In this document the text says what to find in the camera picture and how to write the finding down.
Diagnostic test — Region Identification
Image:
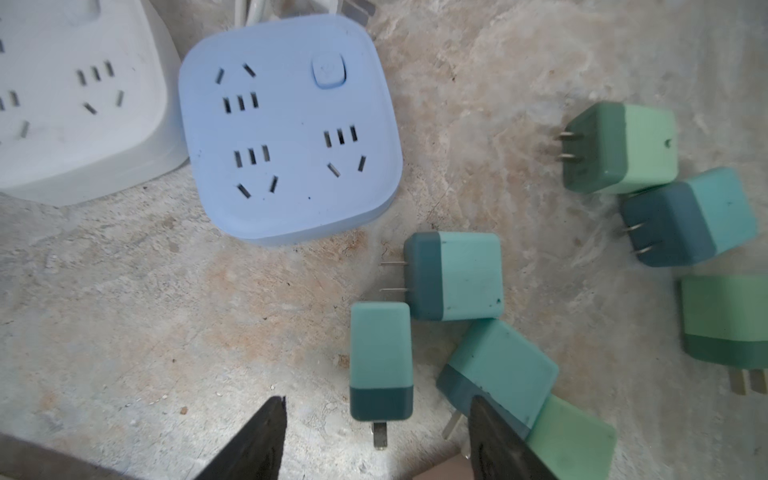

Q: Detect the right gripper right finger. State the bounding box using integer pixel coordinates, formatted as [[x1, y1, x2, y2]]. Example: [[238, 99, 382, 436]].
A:
[[469, 396, 557, 480]]

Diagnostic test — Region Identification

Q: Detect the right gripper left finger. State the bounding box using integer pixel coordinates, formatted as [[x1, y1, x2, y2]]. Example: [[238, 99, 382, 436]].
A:
[[196, 396, 287, 480]]

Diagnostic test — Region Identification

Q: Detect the teal plug adapter small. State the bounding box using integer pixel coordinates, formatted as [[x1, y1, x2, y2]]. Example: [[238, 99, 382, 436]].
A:
[[349, 302, 414, 450]]

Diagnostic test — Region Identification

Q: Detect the green plug adapter middle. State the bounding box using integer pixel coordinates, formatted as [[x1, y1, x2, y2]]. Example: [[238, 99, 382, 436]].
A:
[[526, 395, 617, 480]]

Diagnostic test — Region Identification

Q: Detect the green plug adapter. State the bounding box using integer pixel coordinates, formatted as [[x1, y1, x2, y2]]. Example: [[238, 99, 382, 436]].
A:
[[558, 101, 679, 194], [526, 395, 617, 480], [680, 274, 767, 395]]

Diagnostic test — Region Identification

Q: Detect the teal plug adapter upper middle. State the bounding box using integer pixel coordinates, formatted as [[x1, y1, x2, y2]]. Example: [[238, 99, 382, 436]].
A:
[[383, 231, 505, 321]]

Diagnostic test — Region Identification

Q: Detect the green plug adapter right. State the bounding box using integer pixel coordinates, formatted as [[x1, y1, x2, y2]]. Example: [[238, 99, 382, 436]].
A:
[[680, 274, 767, 395]]

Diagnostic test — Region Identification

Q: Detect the teal plug adapter far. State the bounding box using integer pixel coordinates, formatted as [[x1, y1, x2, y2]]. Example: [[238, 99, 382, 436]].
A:
[[620, 167, 758, 267]]

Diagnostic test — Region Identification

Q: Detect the green plug adapter far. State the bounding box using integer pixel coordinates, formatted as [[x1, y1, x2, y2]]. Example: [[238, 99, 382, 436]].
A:
[[558, 101, 679, 194]]

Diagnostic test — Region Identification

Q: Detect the blue square power socket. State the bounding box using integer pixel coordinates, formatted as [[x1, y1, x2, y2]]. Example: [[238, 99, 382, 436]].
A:
[[178, 14, 403, 246]]

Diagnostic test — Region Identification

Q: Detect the white square power socket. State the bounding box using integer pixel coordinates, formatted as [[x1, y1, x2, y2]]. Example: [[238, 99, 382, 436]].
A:
[[1, 1, 188, 206]]

